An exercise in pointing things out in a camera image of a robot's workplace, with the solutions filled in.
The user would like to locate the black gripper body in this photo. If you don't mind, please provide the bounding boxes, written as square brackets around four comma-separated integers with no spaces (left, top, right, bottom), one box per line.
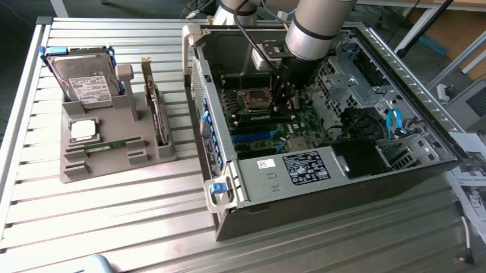
[273,55,324,89]

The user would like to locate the installed RAM stick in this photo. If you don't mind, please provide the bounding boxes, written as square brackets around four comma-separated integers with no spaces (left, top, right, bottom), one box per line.
[238,112,272,122]

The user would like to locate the green RAM stick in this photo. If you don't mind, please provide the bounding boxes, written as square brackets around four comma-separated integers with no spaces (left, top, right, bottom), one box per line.
[65,139,141,151]

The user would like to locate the CPU socket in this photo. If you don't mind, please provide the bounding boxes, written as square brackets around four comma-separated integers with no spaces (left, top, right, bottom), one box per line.
[236,88,272,112]

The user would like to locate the green motherboard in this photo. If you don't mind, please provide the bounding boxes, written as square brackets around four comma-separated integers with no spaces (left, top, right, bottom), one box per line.
[218,85,328,160]

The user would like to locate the metal disk bay cage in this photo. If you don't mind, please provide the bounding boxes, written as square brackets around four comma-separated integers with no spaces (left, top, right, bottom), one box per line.
[316,28,403,114]

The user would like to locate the blue expansion slot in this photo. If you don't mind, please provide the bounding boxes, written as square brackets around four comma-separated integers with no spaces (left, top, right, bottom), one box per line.
[230,131,277,144]

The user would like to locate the grey power supply unit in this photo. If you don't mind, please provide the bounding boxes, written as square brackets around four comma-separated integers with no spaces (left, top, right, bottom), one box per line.
[226,146,345,203]

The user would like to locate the black fan shroud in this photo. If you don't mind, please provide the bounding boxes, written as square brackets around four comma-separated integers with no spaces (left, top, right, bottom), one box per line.
[329,139,393,179]

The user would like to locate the open black PC case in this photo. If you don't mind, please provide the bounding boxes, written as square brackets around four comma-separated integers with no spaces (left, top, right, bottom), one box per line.
[180,23,468,242]

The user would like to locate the black tripod pole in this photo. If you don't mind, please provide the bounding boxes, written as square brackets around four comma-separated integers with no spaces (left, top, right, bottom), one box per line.
[393,0,456,56]

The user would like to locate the grey parts rack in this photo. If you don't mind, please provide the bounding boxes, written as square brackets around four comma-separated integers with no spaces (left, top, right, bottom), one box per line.
[58,64,176,184]

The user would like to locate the silver CPU chip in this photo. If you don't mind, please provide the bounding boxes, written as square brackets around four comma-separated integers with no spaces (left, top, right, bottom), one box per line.
[69,120,99,140]

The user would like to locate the printed paper sheets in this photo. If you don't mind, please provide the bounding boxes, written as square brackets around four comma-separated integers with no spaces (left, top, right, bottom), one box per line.
[443,131,486,225]

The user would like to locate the light blue plastic object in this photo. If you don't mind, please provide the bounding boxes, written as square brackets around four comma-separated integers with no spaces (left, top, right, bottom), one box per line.
[55,254,113,273]

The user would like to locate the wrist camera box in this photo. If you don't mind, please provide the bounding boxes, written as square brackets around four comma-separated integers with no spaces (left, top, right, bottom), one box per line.
[249,39,289,70]

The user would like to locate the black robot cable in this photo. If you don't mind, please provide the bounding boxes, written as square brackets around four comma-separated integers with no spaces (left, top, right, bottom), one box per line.
[230,0,281,75]

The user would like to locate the blue SATA wire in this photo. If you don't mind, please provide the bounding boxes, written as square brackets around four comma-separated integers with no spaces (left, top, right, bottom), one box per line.
[384,108,407,141]

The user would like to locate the graphics card with metal bracket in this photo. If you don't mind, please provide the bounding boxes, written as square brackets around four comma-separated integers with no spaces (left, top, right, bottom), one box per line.
[140,57,169,147]

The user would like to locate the hard disk with blue bracket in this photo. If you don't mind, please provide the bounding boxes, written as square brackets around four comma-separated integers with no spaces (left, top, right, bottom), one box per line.
[37,44,126,110]

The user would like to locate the white cable with black plug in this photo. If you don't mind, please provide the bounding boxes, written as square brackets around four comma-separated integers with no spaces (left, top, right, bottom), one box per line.
[453,198,476,266]

